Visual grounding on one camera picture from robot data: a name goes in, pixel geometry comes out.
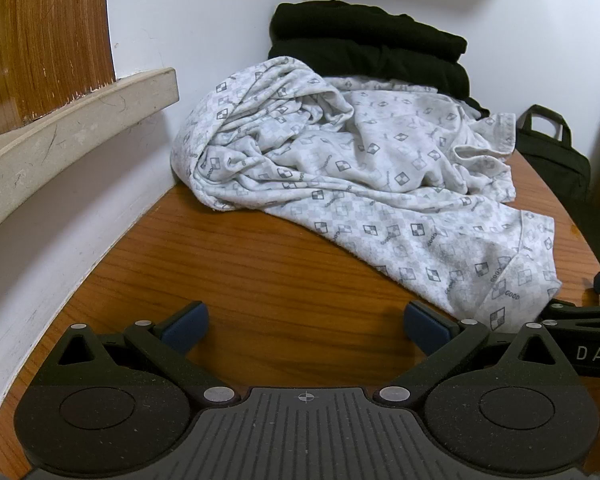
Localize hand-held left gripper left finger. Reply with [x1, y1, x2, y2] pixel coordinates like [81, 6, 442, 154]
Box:
[54, 301, 242, 407]

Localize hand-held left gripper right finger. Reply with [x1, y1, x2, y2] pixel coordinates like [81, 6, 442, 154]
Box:
[372, 301, 573, 407]

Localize white patterned pants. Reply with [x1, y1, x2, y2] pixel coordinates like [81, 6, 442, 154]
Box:
[170, 56, 563, 333]

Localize black laptop bag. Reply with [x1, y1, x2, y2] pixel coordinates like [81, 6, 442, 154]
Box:
[515, 105, 600, 267]

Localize beige window sill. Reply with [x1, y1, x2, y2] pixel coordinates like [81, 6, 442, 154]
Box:
[0, 67, 181, 247]

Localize black folded garment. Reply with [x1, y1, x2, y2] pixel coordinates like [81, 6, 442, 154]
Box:
[267, 42, 491, 118]
[269, 0, 468, 61]

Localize wooden window frame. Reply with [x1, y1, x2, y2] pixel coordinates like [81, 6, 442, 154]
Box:
[0, 0, 117, 142]

